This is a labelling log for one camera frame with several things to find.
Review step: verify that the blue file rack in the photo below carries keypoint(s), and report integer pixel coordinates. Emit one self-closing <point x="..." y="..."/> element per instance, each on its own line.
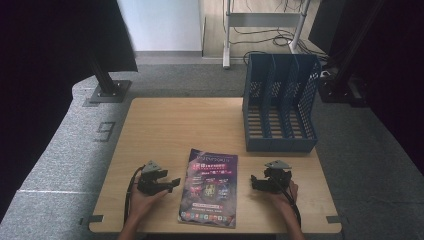
<point x="280" y="106"/>

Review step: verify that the purple magazine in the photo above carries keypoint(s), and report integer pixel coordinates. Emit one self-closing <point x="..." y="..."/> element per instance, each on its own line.
<point x="209" y="188"/>

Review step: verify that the person's right hand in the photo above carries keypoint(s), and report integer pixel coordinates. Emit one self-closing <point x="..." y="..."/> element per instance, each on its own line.
<point x="283" y="198"/>

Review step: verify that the black curtain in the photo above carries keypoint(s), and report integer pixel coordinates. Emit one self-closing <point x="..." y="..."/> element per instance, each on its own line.
<point x="43" y="83"/>
<point x="393" y="66"/>

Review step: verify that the person's left hand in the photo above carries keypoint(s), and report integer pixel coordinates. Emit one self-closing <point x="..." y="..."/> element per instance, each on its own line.
<point x="141" y="203"/>

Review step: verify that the white metal stand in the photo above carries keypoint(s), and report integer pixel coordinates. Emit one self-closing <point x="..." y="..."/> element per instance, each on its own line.
<point x="263" y="20"/>

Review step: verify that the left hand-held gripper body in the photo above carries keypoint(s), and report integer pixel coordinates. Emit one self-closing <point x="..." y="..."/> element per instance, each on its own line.
<point x="149" y="181"/>

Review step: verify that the black metal post with base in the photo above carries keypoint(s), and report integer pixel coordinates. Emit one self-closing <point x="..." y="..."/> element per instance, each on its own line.
<point x="343" y="80"/>
<point x="107" y="86"/>

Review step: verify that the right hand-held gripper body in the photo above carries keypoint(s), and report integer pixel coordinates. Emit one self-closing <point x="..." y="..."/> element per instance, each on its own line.
<point x="277" y="178"/>

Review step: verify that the grey table bracket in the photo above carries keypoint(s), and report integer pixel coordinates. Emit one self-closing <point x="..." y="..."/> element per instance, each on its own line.
<point x="336" y="219"/>
<point x="91" y="219"/>

